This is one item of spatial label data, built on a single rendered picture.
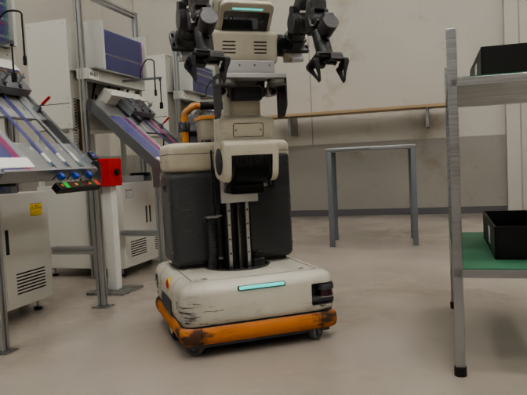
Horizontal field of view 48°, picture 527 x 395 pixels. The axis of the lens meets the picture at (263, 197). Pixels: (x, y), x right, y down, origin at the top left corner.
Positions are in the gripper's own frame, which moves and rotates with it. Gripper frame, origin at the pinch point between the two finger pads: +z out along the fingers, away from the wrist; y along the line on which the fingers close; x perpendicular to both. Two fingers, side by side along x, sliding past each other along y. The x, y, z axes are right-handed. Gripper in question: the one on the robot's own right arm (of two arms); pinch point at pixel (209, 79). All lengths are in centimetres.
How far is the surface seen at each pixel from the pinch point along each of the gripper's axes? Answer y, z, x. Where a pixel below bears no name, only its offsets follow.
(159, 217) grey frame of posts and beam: 29, -25, 192
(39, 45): -39, -151, 197
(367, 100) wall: 343, -235, 362
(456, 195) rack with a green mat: 69, 49, -18
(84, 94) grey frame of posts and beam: -13, -110, 188
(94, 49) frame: -5, -143, 185
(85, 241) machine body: -12, -25, 237
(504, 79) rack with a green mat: 78, 20, -42
